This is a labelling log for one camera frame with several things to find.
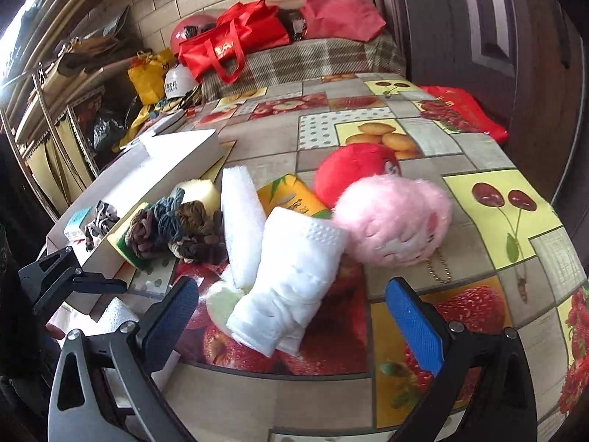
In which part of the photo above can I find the metal ball chain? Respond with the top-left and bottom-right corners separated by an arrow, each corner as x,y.
426,251 -> 454,284

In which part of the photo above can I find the brown bag on shelf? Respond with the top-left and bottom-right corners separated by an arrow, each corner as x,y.
55,7 -> 132,79

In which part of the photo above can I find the tan brown scrunchie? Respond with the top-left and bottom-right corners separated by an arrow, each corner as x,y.
175,200 -> 222,238

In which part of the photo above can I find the red helmet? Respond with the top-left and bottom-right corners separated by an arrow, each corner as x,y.
169,14 -> 219,56

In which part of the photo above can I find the red plush apple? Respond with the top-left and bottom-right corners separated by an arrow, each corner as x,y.
314,143 -> 403,210

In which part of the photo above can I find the white fibre pad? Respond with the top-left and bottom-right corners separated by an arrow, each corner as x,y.
220,166 -> 268,291

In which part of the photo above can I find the chrome metal rack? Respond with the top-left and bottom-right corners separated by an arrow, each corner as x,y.
0,62 -> 99,222

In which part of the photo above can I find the red plastic bag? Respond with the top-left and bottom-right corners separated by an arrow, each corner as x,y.
419,85 -> 509,144

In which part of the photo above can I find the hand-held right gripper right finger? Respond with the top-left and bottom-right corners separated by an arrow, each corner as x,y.
385,277 -> 539,442

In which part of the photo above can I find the yellow curtain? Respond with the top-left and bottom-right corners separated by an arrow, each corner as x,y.
25,120 -> 95,215

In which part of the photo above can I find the yellow shopping bag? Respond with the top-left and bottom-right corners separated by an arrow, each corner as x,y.
127,50 -> 176,104

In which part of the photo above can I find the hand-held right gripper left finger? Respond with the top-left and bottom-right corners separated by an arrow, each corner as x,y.
47,276 -> 200,442

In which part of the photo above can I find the green yellow scouring sponge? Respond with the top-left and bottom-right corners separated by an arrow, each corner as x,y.
107,201 -> 159,270

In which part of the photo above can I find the red tote bag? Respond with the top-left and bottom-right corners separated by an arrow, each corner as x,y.
177,0 -> 292,84

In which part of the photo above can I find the teal scrunchie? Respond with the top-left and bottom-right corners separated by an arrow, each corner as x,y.
152,197 -> 185,245

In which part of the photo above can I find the black white cable bundle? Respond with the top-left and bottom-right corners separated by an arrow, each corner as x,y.
83,200 -> 120,252

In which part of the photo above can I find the fruit print tablecloth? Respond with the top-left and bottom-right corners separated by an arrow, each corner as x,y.
124,71 -> 589,442

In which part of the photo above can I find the dark brown door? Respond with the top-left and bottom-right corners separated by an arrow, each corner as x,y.
368,0 -> 585,203

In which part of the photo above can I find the white towel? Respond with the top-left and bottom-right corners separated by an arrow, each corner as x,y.
225,207 -> 349,357

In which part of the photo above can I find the pink fluffy plush toy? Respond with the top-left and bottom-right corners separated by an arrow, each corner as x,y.
331,175 -> 454,268

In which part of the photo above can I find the dark red fabric bag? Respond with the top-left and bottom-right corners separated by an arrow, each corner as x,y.
299,0 -> 387,41

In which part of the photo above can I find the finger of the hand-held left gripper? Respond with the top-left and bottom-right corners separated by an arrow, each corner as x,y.
17,246 -> 86,286
32,273 -> 128,316

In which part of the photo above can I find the white flat device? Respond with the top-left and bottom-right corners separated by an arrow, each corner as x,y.
138,113 -> 187,141

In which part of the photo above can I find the yellow black strap pile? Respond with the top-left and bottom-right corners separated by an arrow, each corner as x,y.
152,94 -> 203,118

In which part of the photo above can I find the white cardboard box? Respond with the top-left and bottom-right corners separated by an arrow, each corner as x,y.
46,129 -> 226,323

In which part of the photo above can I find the yellow tissue pack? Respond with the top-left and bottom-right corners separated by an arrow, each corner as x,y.
256,173 -> 333,219

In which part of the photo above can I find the white helmet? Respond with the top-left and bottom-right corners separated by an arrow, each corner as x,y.
163,63 -> 200,100

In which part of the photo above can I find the black plastic bag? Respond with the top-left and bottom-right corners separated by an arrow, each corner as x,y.
92,108 -> 127,152

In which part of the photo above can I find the plaid blanket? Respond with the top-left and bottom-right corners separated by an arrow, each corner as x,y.
200,32 -> 408,102

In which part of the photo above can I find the pale plush apple slice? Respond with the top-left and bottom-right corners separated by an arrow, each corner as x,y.
205,281 -> 251,332

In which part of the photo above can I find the yellow plastic cloth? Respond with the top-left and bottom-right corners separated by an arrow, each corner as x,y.
113,104 -> 155,152

